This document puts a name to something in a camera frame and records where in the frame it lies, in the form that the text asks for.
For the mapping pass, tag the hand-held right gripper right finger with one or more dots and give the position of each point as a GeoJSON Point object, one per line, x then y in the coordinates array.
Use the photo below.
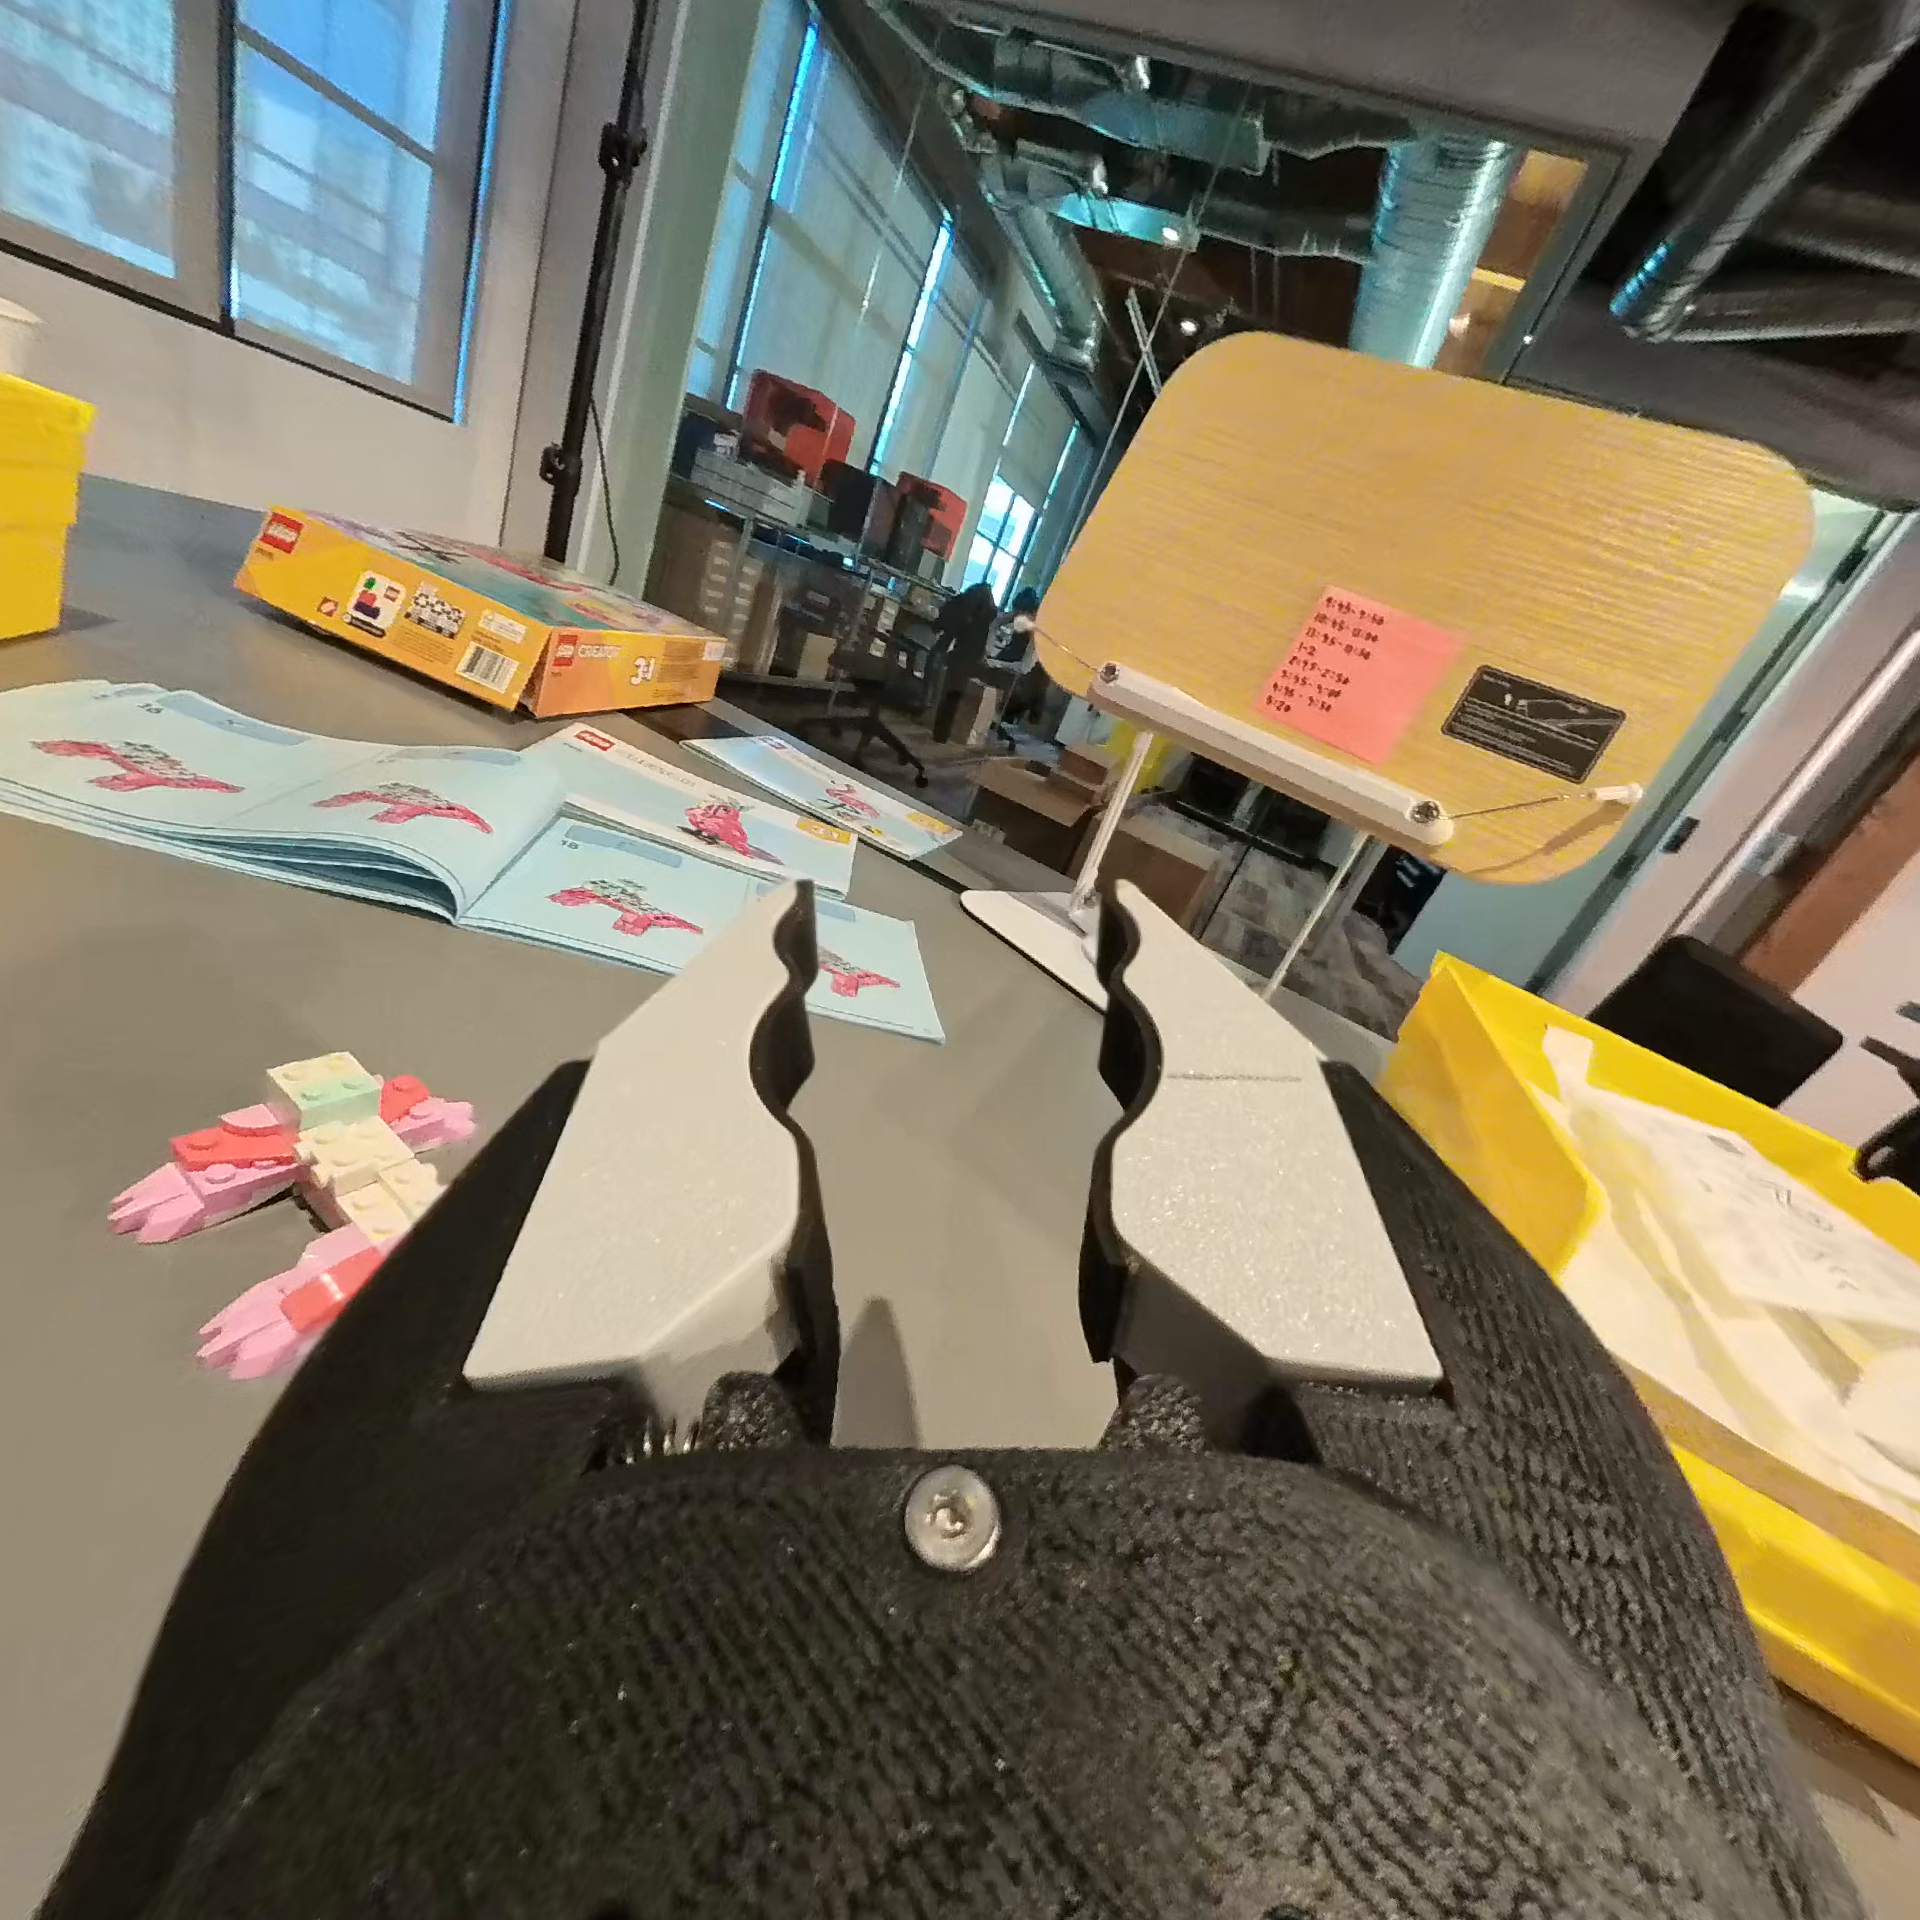
{"type": "Point", "coordinates": [1276, 1201]}

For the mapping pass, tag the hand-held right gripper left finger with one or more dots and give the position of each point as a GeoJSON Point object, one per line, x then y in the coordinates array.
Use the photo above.
{"type": "Point", "coordinates": [646, 1201]}

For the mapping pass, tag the pink toy brick bird model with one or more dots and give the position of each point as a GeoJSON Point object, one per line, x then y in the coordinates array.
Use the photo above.
{"type": "Point", "coordinates": [360, 1161]}

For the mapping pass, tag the yellow brick storage bin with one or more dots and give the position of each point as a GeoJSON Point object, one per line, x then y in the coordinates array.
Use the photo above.
{"type": "Point", "coordinates": [38, 524]}

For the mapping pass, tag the grey desk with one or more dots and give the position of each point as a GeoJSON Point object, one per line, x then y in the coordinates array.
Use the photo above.
{"type": "Point", "coordinates": [149, 974]}

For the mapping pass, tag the yellow bin with plastic bags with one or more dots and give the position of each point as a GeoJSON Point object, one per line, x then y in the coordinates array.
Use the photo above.
{"type": "Point", "coordinates": [1484, 1125]}

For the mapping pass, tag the closed parrot instruction booklet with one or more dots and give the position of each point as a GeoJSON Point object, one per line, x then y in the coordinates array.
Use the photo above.
{"type": "Point", "coordinates": [629, 765]}

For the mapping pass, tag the thin closed instruction booklet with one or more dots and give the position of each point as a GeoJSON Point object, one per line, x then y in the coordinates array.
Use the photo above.
{"type": "Point", "coordinates": [780, 765]}

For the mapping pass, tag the pile of clear plastic bags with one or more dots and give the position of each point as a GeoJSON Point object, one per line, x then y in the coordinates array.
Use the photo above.
{"type": "Point", "coordinates": [1724, 1277]}

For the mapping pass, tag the pink sticky note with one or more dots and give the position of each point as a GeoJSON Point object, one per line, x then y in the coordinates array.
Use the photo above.
{"type": "Point", "coordinates": [1358, 674]}

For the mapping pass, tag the open instruction booklet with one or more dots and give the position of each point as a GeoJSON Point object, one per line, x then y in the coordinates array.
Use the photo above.
{"type": "Point", "coordinates": [347, 757]}

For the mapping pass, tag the orange toy set box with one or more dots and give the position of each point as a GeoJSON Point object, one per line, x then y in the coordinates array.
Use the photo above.
{"type": "Point", "coordinates": [451, 646]}

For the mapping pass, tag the metal storage shelf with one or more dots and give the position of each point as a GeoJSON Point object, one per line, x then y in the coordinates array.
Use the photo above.
{"type": "Point", "coordinates": [780, 585]}

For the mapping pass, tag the wooden book stand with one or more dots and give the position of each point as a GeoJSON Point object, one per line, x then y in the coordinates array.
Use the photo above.
{"type": "Point", "coordinates": [1350, 495]}

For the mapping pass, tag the black light stand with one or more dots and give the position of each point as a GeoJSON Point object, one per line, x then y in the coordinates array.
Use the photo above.
{"type": "Point", "coordinates": [613, 225]}

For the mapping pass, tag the large glass window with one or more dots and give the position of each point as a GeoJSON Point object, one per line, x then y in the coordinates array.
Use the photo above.
{"type": "Point", "coordinates": [331, 182]}

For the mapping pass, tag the silver ventilation duct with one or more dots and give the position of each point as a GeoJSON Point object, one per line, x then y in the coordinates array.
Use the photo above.
{"type": "Point", "coordinates": [1433, 255]}

